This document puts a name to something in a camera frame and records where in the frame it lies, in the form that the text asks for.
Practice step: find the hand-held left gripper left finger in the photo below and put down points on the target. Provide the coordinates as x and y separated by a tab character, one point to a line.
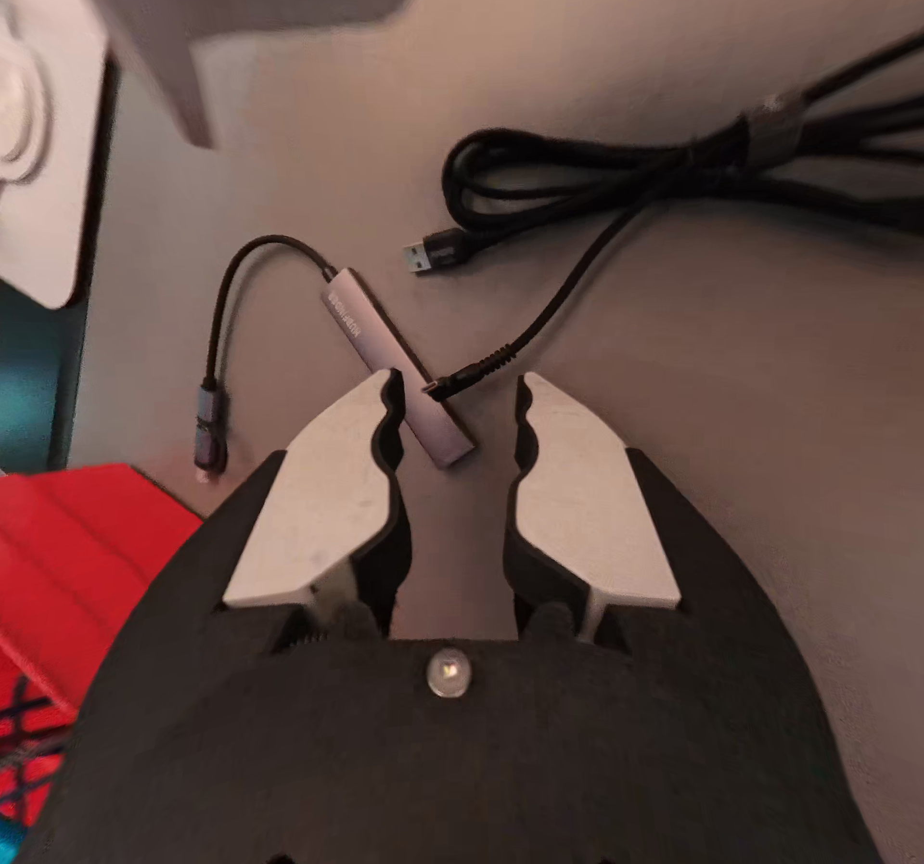
317	510

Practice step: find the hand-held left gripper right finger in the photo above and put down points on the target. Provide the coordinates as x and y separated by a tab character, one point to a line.
592	510

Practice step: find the slim grey usb hub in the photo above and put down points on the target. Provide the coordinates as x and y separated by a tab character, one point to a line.
379	344

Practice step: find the red plastic bin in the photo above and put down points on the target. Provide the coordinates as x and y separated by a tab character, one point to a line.
72	553

